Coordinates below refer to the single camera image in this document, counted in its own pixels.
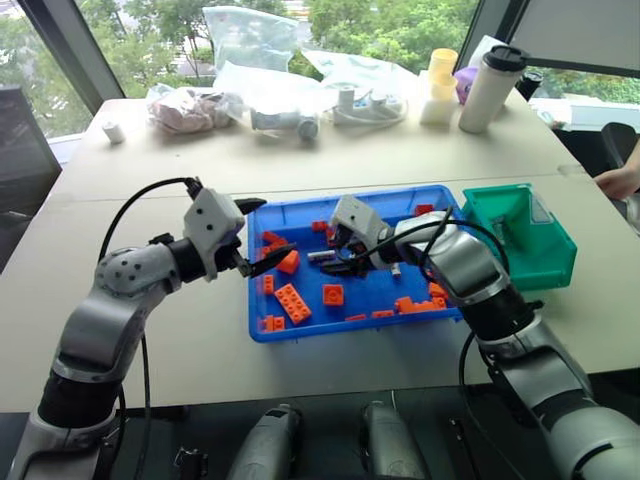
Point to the large orange toy brick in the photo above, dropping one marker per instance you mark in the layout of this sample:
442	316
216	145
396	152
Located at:
293	303

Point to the plastic bag with pink contents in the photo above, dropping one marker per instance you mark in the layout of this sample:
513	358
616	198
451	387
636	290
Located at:
187	111

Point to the flat orange toy brick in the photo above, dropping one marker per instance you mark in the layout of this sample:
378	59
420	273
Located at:
382	314
356	317

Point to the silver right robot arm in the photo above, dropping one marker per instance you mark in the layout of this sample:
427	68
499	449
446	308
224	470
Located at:
465	260

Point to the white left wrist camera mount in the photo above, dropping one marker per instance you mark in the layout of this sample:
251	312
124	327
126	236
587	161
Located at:
210	222

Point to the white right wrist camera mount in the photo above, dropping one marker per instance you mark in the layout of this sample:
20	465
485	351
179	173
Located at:
360	215

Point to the silver cylindrical battery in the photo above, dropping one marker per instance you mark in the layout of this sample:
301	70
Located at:
320	256
396	271

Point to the red toy brick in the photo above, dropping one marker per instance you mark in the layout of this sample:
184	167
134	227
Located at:
424	209

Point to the square orange toy brick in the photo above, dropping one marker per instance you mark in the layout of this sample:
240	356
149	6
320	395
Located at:
333	295

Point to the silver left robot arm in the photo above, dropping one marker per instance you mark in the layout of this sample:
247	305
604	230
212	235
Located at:
100	320

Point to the stacked yellow cups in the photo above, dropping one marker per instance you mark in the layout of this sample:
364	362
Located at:
443	67

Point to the clear bag with grey parts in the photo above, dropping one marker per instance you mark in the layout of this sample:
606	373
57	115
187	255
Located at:
275	105

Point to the black round object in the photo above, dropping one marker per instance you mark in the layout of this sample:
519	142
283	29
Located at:
529	82

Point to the grey rounded robot leg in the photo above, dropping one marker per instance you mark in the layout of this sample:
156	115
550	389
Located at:
270	445
392	442

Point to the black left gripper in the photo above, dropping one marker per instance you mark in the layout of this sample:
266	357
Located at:
227	254

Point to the tall clear plastic bag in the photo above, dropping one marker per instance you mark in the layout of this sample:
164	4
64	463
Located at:
250	40

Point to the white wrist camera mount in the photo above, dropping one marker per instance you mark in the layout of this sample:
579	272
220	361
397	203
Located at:
360	215
210	222

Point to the orange wedge toy brick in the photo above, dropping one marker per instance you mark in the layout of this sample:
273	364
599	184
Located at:
289	262

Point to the white tumbler with black lid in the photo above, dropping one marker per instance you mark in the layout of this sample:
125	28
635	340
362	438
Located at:
487	92

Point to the grey window blind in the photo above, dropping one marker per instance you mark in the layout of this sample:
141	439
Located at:
575	30

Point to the long stepped orange toy brick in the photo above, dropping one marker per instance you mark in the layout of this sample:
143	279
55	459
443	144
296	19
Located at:
412	306

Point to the purple plastic object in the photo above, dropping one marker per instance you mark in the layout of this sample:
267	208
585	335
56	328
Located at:
466	86

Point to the white foam block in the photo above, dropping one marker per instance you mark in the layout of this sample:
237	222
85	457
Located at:
436	112

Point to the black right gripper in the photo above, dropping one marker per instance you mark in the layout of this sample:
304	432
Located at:
361	254

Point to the clear bag with white adapter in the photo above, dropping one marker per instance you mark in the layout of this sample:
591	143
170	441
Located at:
362	80

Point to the orange toy brick cluster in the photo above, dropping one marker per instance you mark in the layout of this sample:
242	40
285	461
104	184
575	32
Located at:
274	241

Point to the blue plastic bin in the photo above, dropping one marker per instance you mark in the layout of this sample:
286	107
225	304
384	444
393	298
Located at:
360	300

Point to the small white cup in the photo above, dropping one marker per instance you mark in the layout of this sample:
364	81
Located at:
113	132

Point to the small orange toy brick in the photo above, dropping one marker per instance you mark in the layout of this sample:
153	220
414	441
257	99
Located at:
269	285
274	323

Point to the green plastic bin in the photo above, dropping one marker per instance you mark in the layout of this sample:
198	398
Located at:
530	255

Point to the bystander bare hand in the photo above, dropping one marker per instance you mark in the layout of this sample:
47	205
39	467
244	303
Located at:
619	183

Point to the black office chair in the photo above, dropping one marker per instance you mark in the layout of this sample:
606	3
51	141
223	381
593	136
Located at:
619	142

